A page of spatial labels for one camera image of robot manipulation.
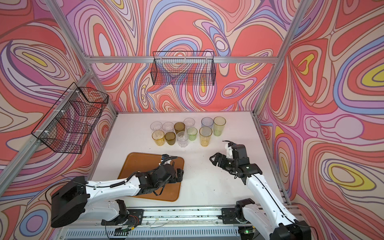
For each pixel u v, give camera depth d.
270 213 0.43
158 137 1.02
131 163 0.93
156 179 0.62
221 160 0.70
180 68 1.01
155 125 1.05
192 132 1.05
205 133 0.93
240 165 0.60
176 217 0.75
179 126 1.01
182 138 1.01
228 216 0.73
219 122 0.96
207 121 0.98
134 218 0.72
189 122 1.08
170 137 0.99
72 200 0.42
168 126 1.05
